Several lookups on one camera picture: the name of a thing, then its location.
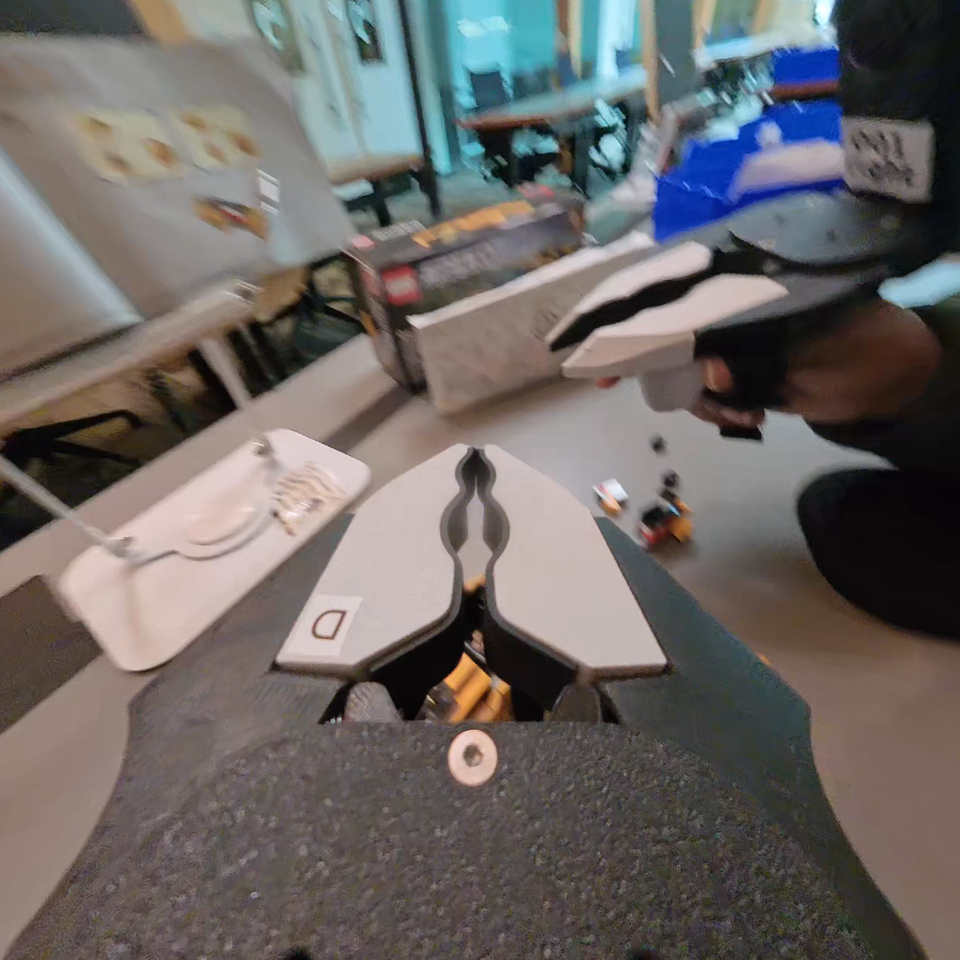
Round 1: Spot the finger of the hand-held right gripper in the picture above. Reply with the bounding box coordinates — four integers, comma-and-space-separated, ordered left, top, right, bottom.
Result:
559, 273, 790, 381
544, 240, 715, 354

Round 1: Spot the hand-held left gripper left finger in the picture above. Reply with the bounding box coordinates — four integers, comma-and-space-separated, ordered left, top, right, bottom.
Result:
276, 444, 480, 720

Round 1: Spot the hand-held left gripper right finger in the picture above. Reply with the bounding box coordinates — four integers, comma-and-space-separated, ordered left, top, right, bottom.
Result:
477, 444, 669, 717

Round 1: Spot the person's right forearm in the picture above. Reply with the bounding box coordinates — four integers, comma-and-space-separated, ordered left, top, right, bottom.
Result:
922, 296, 960, 451

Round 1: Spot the red grey lego subassembly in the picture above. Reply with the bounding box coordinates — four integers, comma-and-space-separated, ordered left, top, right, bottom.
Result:
637, 470, 695, 550

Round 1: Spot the yellow lego car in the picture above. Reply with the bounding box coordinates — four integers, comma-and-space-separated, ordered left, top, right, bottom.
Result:
416, 573, 526, 725

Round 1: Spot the black lego box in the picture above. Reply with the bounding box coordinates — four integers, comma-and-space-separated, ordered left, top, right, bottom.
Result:
346, 198, 588, 395

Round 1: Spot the lego instruction booklet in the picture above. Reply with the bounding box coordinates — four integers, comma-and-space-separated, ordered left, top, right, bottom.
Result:
0, 37, 355, 376

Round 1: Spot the person's right hand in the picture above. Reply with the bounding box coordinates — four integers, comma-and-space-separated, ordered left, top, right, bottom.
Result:
596, 300, 945, 432

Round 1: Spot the blue storage bin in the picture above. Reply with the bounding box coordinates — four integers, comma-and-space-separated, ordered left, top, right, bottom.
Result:
651, 101, 847, 243
771, 46, 843, 85

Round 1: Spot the printed sticker sheet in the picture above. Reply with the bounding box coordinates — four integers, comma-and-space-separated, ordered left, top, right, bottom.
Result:
268, 463, 348, 535

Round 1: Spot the white printed paper bag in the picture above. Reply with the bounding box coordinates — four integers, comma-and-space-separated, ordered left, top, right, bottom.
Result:
408, 231, 665, 415

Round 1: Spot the white book stand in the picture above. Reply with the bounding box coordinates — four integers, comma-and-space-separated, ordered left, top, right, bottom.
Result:
0, 427, 373, 674

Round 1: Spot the wooden table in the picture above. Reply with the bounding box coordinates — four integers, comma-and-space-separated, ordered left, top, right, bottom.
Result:
0, 281, 260, 451

